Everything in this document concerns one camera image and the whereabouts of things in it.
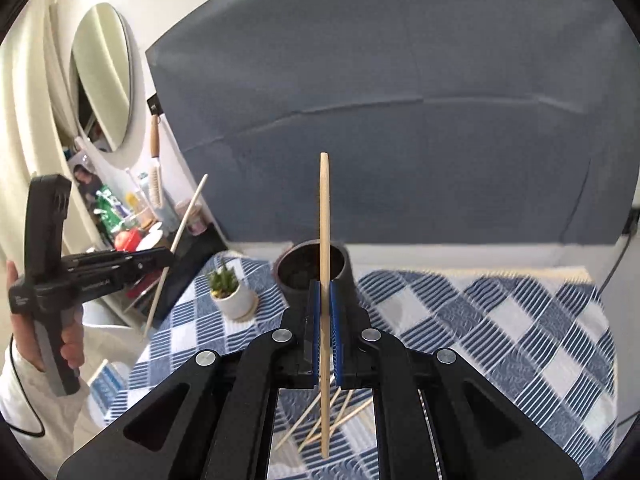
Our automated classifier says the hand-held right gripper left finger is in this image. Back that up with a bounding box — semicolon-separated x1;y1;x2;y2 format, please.
56;281;321;480

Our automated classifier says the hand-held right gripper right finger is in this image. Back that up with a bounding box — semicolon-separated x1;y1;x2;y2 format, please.
330;280;584;480

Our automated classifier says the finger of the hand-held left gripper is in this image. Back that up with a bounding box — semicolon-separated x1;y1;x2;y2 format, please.
61;246;175;284

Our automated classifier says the black cylindrical cup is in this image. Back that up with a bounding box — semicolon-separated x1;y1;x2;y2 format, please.
273;240;357;311

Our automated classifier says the wooden chopstick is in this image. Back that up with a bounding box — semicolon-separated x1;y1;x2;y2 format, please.
304;407;325;442
299;401;374;453
143;174;209;339
274;399;322;450
334;391;353;432
319;152;332;459

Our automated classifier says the person's left forearm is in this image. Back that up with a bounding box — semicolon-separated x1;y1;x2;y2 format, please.
0;342;92;461

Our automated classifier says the person's left hand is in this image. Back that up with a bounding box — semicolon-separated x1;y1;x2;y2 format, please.
6;259;87;372

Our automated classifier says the red container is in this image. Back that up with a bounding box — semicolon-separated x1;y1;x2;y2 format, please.
114;229;148;252

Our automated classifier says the green packet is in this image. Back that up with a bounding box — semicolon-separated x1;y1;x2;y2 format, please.
96;186;122;232

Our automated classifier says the printed photo box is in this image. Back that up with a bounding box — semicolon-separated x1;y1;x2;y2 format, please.
71;161;102;197

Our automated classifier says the pink jar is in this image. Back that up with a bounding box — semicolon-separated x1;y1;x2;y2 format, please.
186;204;209;236

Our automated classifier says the small plant in white pot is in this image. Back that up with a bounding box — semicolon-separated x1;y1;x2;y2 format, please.
206;255;260;322

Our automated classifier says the blue white checkered tablecloth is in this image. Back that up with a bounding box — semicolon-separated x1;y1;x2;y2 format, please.
87;252;619;480

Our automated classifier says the blue patterned box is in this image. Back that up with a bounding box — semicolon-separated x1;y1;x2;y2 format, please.
89;360;132;423

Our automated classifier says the grey sofa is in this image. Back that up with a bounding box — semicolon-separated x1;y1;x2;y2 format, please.
145;0;640;249

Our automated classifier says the wooden handled brush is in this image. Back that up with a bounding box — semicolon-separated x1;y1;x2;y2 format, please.
148;114;165;209

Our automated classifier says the oval wall mirror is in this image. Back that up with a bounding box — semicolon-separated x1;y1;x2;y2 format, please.
71;2;134;153

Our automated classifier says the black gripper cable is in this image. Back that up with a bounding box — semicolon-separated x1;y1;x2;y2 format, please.
5;337;47;437

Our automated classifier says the black wall cable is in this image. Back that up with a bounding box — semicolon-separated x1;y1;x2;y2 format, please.
597;236;637;294

